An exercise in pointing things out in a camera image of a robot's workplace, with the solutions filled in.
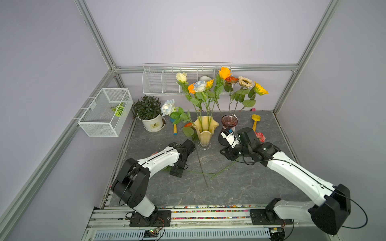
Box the white wire side basket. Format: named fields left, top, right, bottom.
left=77, top=88, right=133, bottom=137

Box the white empty flower pot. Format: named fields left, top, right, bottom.
left=199, top=76, right=212, bottom=82

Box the cream sunflower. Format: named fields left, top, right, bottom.
left=234, top=76, right=255, bottom=111

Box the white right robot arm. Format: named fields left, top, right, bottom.
left=220, top=128, right=351, bottom=235

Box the white wire wall shelf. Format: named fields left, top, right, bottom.
left=142, top=62, right=232, bottom=95

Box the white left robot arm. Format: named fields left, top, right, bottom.
left=111, top=140, right=196, bottom=228

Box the dark red glass vase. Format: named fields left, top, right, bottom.
left=218, top=114, right=238, bottom=146

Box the yellow ruffled glass vase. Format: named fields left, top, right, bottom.
left=193, top=116, right=219, bottom=150

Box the orange yellow rose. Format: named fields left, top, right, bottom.
left=187, top=83, right=204, bottom=116

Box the cream white rose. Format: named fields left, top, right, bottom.
left=175, top=72, right=203, bottom=124

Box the potted green plant white pot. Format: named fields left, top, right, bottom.
left=133, top=95, right=164, bottom=132

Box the blue yellow toy rake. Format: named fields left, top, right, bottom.
left=170, top=117, right=178, bottom=135

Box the yellow toy shovel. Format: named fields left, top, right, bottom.
left=251, top=114, right=261, bottom=132

